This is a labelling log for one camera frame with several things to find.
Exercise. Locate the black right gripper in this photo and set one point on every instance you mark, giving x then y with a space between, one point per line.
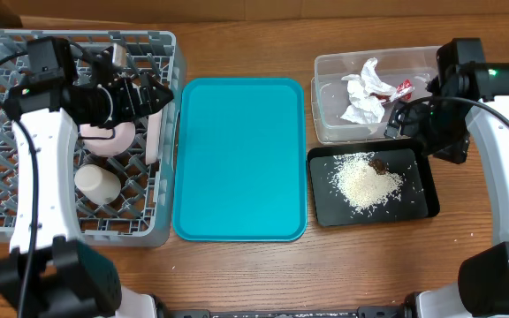
401 117

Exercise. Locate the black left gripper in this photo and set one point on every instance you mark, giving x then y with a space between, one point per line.
132 109

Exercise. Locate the small pink bowl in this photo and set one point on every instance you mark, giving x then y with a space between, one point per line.
108 142

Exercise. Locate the large pink plate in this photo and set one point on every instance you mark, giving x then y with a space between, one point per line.
153 135

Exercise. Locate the brown food scrap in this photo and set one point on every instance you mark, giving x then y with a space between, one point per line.
379 166

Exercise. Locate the white napkin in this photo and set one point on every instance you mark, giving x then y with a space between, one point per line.
366 95

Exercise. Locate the cream white cup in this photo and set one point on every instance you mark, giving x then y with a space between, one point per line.
97 184

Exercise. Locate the white rice pile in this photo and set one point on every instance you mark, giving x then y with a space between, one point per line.
361 185

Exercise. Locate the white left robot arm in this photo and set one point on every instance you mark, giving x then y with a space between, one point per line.
50 270

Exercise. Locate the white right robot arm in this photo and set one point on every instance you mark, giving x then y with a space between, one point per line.
468 100

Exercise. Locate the red foil wrapper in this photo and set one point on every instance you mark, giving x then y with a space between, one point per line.
403 91

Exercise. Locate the black tray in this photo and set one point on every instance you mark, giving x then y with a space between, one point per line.
418 198

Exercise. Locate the grey plastic dish rack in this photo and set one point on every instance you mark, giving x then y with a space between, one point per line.
141 214

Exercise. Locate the clear plastic bin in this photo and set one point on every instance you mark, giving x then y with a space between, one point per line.
329 97

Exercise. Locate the teal plastic tray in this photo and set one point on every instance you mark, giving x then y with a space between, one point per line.
241 171

